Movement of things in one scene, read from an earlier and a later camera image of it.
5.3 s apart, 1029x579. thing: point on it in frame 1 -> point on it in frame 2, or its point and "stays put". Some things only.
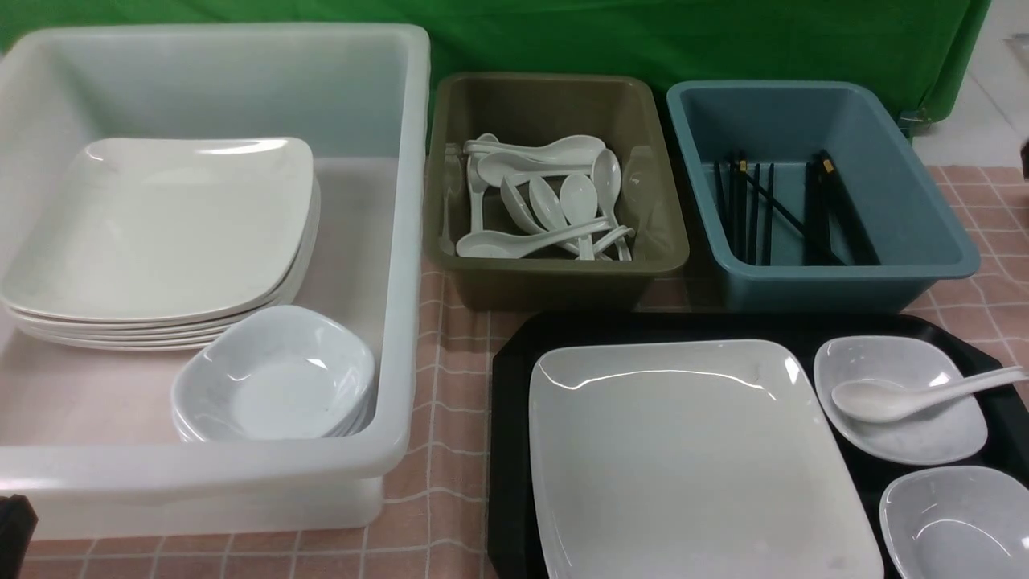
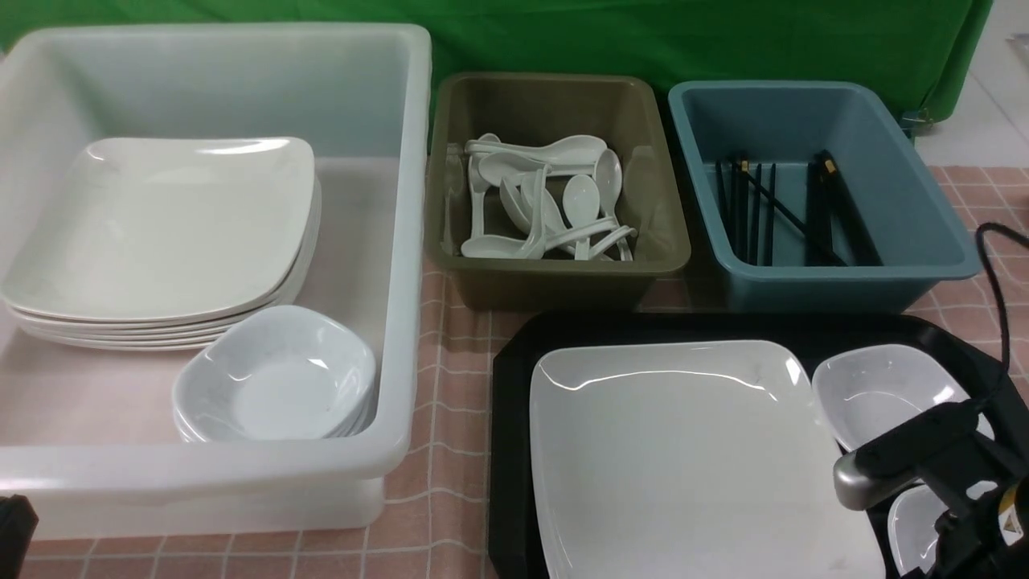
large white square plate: (690, 460) stays put
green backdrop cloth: (924, 46) stays put
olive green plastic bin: (623, 111) stays put
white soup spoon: (871, 400) -> (535, 249)
